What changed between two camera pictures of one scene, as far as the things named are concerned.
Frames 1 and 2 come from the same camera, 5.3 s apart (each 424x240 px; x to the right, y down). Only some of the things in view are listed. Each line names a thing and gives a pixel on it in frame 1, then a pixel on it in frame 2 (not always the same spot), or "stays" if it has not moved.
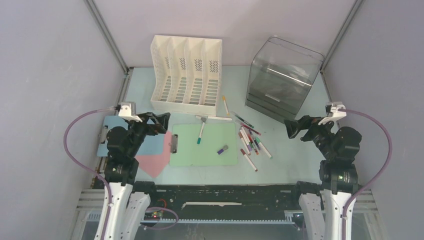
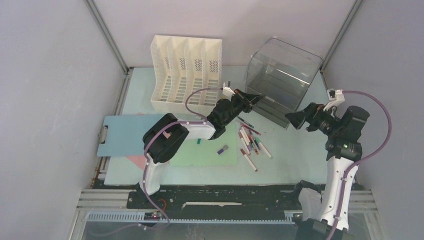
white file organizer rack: x=186 y=74 stays
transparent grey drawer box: x=281 y=74 stays
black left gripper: x=161 y=121 to x=244 y=98
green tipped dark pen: x=245 y=122 stays
